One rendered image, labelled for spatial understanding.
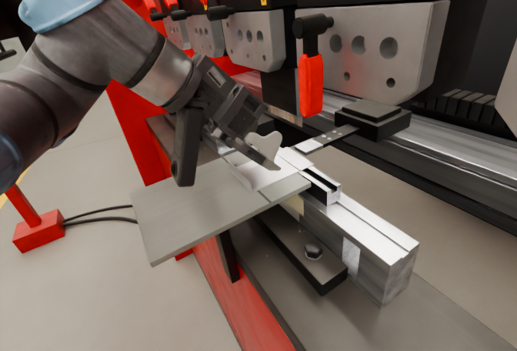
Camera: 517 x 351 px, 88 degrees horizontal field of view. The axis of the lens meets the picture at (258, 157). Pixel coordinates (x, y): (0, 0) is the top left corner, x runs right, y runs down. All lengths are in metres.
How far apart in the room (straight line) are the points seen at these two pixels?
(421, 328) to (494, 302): 1.25
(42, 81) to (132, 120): 0.96
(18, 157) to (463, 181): 0.61
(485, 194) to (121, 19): 0.59
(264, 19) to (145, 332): 1.44
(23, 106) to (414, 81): 0.31
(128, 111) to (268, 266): 0.95
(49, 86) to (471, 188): 0.62
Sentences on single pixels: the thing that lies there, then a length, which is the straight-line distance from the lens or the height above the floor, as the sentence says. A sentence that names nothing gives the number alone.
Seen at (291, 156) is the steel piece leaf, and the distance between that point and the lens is 0.52.
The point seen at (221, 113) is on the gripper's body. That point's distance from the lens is 0.37.
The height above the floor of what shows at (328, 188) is 1.00.
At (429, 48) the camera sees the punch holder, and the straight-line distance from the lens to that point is 0.25.
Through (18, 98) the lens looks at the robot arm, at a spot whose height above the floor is 1.22.
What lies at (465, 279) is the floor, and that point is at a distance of 1.73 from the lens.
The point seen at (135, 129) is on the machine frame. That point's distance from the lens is 1.29.
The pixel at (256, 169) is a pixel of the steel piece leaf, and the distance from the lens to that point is 0.49.
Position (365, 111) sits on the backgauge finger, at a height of 1.03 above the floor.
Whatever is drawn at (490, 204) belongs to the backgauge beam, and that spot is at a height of 0.93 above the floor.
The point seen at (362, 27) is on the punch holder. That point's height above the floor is 1.24.
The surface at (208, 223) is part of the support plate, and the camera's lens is 0.40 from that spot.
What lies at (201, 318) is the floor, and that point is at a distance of 1.51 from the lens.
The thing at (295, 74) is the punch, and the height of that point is 1.17.
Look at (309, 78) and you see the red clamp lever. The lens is 0.28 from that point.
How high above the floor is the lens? 1.27
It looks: 31 degrees down
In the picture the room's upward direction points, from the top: 8 degrees counter-clockwise
